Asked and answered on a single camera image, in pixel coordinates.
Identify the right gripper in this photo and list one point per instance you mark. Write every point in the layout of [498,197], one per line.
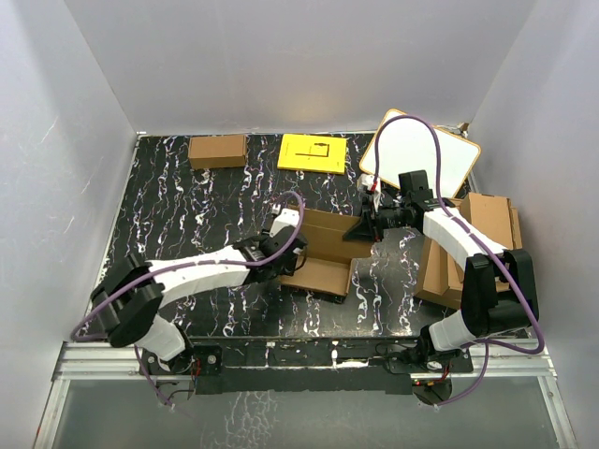
[366,228]

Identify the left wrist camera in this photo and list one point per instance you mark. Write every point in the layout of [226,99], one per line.
[281,218]

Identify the yellow book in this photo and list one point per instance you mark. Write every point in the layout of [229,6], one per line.
[320,154]

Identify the stack of flat cardboard boxes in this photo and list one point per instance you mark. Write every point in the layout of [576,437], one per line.
[440,278]

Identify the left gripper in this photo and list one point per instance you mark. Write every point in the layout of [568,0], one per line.
[286,267]

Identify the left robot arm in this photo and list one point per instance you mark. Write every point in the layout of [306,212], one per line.
[134,290]

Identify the folded brown cardboard box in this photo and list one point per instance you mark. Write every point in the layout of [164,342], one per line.
[210,152]

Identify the aluminium frame rail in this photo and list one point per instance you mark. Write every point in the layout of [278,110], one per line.
[99,361]

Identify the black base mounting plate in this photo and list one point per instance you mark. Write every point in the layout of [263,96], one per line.
[316,364]

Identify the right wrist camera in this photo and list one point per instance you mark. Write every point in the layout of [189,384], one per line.
[368,185]

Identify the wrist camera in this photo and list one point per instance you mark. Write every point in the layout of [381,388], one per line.
[281,218]
[368,185]

